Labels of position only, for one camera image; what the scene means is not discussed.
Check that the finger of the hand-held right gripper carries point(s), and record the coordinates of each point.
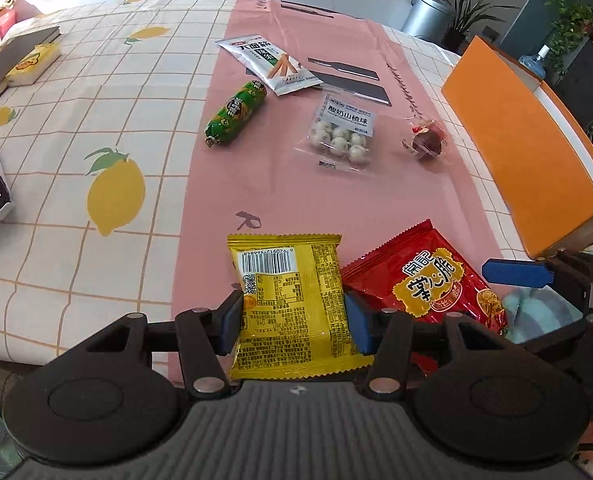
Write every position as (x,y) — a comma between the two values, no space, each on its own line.
(571,335)
(516,272)

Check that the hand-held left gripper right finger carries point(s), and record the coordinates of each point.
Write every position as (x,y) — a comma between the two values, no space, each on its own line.
(359,327)

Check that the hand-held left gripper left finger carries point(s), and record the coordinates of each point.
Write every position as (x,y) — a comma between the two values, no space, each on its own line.
(231,320)

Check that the yellow snack packet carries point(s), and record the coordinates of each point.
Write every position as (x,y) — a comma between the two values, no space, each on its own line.
(286,300)

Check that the large red snack packet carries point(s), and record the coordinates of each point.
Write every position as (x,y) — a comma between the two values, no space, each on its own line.
(426,280)

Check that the orange cardboard box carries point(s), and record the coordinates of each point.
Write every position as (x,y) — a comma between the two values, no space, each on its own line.
(521,160)

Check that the red clear-wrapped snack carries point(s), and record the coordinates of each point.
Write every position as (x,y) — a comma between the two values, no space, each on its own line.
(426,142)

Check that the clear packet of white balls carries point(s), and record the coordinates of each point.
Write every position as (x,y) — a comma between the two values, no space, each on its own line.
(339,132)

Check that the green sausage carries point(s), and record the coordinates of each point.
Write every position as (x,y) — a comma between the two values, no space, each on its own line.
(234,112)

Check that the white noodle stick packet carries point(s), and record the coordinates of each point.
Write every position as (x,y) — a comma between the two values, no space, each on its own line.
(266,60)

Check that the teal striped blanket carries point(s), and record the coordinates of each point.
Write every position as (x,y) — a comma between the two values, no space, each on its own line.
(531,310)

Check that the pink printed table runner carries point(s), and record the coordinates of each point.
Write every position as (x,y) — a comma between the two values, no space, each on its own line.
(276,185)

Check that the checked lemon print tablecloth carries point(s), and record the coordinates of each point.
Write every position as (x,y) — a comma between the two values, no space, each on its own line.
(76,240)

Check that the large blue water bottle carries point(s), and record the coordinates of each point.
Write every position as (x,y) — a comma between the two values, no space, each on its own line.
(535,62)

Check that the dark grey cabinet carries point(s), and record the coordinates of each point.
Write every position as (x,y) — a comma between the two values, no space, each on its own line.
(591,75)

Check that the trailing pothos plant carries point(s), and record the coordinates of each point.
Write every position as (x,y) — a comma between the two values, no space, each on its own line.
(571,20)

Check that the potted snake plant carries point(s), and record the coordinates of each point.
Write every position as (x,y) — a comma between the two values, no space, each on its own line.
(469,15)

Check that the silver trash can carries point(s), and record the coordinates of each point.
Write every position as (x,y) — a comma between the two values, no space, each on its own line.
(426,15)

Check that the small yellow box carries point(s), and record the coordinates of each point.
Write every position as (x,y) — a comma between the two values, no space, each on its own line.
(31,65)

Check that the dark hardcover book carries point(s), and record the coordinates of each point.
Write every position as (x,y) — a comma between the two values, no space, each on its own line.
(6,65)

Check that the small red carton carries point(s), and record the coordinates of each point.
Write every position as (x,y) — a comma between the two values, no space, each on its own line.
(6,22)

